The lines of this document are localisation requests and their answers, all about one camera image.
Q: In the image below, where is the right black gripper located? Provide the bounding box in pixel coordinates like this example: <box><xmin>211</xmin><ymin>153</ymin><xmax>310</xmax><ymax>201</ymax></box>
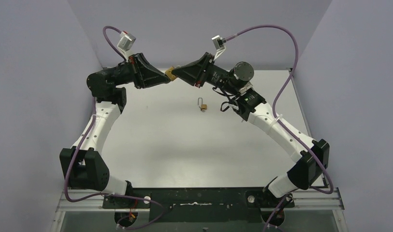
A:
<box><xmin>170</xmin><ymin>55</ymin><xmax>237</xmax><ymax>97</ymax></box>

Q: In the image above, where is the brass padlock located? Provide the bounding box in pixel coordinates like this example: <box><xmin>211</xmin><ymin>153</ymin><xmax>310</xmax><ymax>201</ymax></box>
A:
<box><xmin>197</xmin><ymin>97</ymin><xmax>207</xmax><ymax>110</ymax></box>
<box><xmin>164</xmin><ymin>66</ymin><xmax>177</xmax><ymax>82</ymax></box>

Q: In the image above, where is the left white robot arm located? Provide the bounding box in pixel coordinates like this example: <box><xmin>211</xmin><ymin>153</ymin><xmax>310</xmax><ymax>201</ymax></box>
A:
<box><xmin>59</xmin><ymin>53</ymin><xmax>175</xmax><ymax>206</ymax></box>

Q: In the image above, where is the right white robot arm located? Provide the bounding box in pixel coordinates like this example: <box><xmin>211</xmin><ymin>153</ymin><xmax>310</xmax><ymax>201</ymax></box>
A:
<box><xmin>172</xmin><ymin>53</ymin><xmax>330</xmax><ymax>206</ymax></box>

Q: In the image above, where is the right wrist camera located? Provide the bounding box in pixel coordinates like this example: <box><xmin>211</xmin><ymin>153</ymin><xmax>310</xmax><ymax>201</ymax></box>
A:
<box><xmin>211</xmin><ymin>35</ymin><xmax>226</xmax><ymax>61</ymax></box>

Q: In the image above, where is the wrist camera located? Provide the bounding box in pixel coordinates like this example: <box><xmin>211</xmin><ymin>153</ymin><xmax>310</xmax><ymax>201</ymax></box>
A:
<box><xmin>117</xmin><ymin>31</ymin><xmax>136</xmax><ymax>60</ymax></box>
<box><xmin>211</xmin><ymin>35</ymin><xmax>226</xmax><ymax>61</ymax></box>

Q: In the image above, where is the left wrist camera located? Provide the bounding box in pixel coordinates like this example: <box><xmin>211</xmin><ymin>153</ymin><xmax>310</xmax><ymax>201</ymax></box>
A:
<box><xmin>117</xmin><ymin>31</ymin><xmax>136</xmax><ymax>60</ymax></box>

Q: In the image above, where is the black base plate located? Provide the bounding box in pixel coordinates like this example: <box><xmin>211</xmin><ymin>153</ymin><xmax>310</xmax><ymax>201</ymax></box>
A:
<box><xmin>102</xmin><ymin>187</ymin><xmax>294</xmax><ymax>226</ymax></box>

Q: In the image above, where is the aluminium rail frame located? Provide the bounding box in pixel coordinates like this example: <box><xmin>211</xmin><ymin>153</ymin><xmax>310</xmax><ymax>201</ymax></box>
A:
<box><xmin>51</xmin><ymin>186</ymin><xmax>347</xmax><ymax>232</ymax></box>

